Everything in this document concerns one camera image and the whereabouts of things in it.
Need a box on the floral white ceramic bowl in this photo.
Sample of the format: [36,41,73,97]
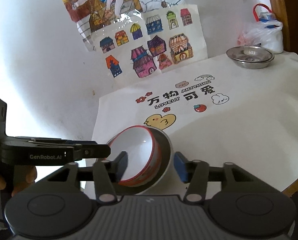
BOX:
[118,139,162,187]

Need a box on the colourful houses drawing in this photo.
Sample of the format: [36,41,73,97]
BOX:
[92,4,208,85]

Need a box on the brown wooden door frame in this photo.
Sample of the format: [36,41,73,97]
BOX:
[270,0,290,51]

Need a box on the deep steel bowl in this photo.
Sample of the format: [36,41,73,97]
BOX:
[96,125,172,196]

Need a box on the clear plastic bag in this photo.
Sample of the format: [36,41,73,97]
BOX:
[237,20,283,50]

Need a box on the steel plate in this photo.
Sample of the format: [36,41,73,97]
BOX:
[229,55,274,69]
[235,61,270,69]
[226,46,274,62]

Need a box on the white printed table cloth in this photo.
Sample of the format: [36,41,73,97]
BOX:
[92,53,298,191]

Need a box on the person's left hand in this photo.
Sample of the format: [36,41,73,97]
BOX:
[0,166,37,197]

